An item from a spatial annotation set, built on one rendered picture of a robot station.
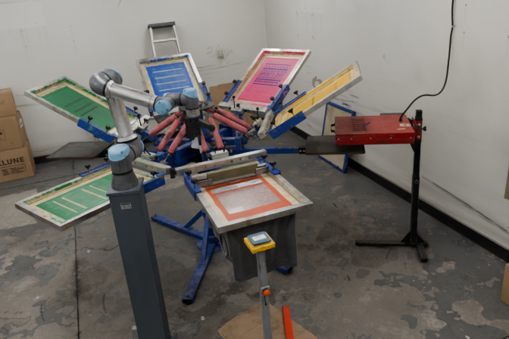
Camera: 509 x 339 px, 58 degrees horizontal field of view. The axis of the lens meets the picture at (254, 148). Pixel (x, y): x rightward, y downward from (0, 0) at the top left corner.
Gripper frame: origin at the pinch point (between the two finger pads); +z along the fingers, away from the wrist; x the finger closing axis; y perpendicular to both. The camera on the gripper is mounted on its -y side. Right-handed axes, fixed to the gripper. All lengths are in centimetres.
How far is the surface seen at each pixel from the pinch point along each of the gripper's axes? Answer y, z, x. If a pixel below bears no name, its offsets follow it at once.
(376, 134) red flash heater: -126, 27, -64
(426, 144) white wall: -199, 68, -133
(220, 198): -7.2, 40.8, -17.8
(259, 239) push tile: -25, 39, 39
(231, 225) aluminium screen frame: -11.6, 38.3, 22.7
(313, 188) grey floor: -110, 136, -211
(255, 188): -30, 41, -26
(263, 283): -25, 67, 39
